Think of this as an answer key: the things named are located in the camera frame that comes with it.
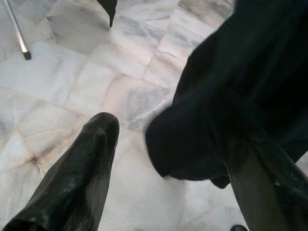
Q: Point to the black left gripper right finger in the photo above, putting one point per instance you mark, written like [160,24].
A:
[264,192]

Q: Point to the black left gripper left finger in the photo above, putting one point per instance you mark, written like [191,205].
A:
[79,180]

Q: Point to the black t-shirt grey logo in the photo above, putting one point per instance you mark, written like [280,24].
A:
[228,84]

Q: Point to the black robot left foot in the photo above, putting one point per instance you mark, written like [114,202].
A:
[238,228]

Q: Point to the silver metal clothes rack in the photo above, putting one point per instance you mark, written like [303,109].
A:
[17,31]

